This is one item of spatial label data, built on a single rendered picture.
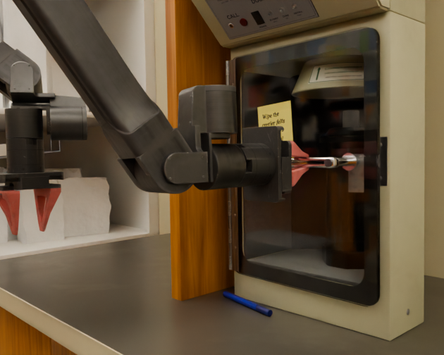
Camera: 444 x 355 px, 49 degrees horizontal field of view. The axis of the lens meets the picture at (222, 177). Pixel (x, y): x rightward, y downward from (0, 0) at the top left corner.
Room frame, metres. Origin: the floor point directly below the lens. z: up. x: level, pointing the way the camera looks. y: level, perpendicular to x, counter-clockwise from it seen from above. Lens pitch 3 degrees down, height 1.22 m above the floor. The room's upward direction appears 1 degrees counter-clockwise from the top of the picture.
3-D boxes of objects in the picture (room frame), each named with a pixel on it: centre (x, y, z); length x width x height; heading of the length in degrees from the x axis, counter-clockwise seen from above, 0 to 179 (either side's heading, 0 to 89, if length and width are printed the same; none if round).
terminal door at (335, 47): (0.79, -0.12, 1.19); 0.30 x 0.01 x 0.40; 41
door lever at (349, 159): (0.72, -0.15, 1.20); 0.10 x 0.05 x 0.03; 41
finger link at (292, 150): (0.70, -0.09, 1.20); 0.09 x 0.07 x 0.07; 133
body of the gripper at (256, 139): (0.65, -0.04, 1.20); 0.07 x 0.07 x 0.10; 43
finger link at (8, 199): (0.79, 0.33, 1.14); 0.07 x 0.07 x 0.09; 44
